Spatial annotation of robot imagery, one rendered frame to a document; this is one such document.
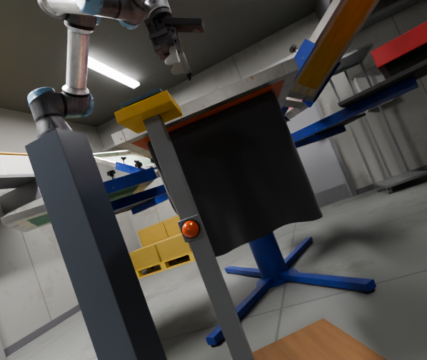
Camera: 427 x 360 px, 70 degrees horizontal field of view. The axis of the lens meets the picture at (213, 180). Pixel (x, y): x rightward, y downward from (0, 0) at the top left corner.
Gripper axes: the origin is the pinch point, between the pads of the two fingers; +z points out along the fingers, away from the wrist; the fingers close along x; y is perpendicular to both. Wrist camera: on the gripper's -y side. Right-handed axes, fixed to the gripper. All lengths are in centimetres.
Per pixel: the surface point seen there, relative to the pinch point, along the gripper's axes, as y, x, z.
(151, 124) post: 11.7, 21.7, 17.4
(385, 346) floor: -29, -25, 108
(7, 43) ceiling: 168, -192, -185
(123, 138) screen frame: 25.5, 2.5, 11.9
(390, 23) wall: -293, -389, -116
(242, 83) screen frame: -13.3, 2.3, 10.4
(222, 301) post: 11, 22, 61
